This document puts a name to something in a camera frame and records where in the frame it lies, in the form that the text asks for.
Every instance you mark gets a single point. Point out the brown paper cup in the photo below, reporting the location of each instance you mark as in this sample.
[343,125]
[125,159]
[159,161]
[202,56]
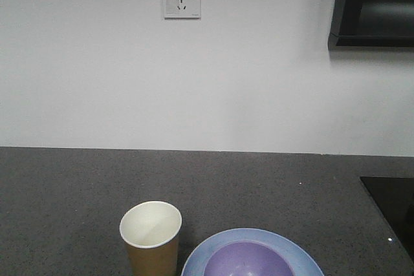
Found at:
[150,232]

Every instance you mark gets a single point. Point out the purple plastic bowl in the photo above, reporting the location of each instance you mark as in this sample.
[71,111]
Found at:
[246,258]

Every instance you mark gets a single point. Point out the light blue plate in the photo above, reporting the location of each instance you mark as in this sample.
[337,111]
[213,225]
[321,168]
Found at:
[298,259]

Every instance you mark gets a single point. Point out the black induction cooktop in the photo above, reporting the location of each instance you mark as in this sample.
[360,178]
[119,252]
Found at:
[394,198]

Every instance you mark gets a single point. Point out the black range hood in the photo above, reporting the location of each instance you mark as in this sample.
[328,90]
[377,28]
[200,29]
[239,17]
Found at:
[371,24]

